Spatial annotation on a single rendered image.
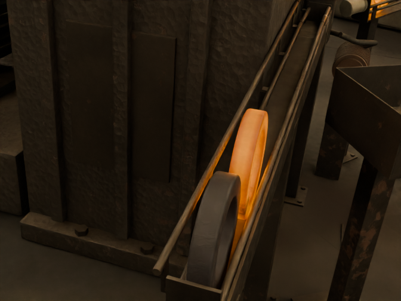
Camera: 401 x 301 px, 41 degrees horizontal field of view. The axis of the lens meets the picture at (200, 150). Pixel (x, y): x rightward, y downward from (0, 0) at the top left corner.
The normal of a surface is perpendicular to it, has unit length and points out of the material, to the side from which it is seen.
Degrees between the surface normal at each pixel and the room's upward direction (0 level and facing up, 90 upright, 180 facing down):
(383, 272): 0
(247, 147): 44
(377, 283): 0
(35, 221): 0
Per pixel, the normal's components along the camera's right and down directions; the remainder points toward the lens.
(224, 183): 0.06, -0.86
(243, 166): -0.20, -0.01
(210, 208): -0.07, -0.54
